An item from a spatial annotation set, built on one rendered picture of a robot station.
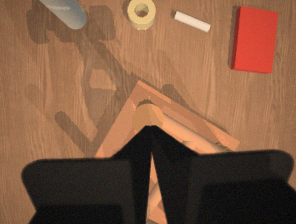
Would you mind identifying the red rectangular block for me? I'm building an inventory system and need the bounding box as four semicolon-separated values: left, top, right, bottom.
231;6;278;74

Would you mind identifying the white glue bottle with red cap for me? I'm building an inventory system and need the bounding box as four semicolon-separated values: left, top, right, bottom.
40;0;87;29

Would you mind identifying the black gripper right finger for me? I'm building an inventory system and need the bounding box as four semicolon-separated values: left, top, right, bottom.
151;125;294;224

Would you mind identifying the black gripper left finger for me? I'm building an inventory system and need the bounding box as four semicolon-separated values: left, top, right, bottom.
21;125;152;224

